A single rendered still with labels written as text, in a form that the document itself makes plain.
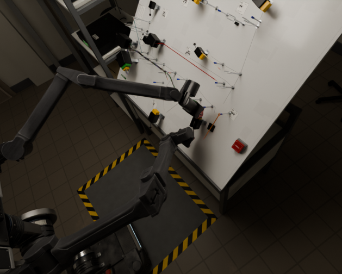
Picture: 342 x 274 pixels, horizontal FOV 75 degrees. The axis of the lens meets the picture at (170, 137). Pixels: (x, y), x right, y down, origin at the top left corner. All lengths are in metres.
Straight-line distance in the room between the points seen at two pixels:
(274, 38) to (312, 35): 0.14
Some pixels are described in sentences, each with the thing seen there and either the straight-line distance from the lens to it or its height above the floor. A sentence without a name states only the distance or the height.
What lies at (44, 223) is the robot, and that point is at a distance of 1.24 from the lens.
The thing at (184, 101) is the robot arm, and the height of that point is 1.32.
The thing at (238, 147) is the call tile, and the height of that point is 1.10.
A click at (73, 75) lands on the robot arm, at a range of 1.00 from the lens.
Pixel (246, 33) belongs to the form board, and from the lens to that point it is 1.19.
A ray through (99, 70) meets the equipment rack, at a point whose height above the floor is 0.66.
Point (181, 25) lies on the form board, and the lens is 1.44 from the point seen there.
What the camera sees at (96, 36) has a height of 1.13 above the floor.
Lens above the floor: 2.13
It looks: 59 degrees down
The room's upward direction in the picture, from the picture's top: 20 degrees counter-clockwise
